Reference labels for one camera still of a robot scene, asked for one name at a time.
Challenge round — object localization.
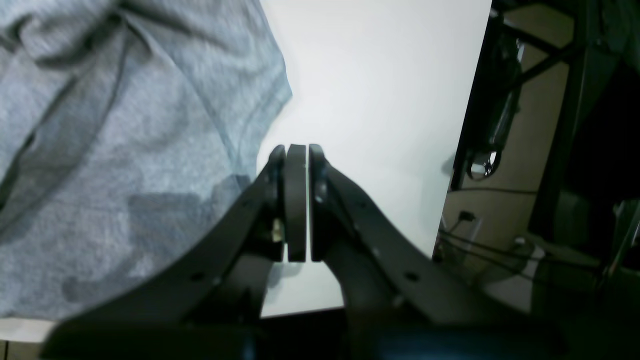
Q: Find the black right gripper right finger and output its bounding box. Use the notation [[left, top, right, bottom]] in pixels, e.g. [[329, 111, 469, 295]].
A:
[[308, 144, 566, 360]]

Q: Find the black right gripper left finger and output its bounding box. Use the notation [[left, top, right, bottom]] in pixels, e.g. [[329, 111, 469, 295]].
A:
[[39, 145, 307, 360]]

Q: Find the grey T-shirt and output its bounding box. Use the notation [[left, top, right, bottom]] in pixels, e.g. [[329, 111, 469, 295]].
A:
[[0, 0, 291, 321]]

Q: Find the dark equipment rack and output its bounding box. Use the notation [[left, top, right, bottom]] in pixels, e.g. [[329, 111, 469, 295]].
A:
[[433, 0, 639, 360]]

